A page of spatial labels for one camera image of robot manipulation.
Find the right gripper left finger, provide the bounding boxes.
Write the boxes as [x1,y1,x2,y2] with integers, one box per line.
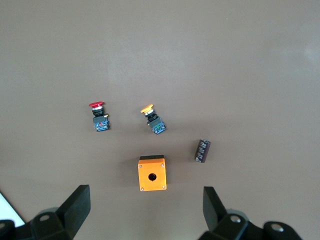
[26,184,91,240]

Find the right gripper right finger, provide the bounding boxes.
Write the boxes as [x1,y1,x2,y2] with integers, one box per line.
[199,186,251,240]

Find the red mushroom push button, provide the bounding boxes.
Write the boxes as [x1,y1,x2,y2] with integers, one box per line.
[88,100,111,133]

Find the yellow mushroom push button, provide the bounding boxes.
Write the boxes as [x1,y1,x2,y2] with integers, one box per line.
[140,104,167,136]

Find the small black contact block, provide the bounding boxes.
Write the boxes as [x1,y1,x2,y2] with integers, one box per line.
[194,139,212,163]

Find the orange button enclosure box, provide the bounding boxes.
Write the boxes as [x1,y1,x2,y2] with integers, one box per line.
[137,155,168,192]

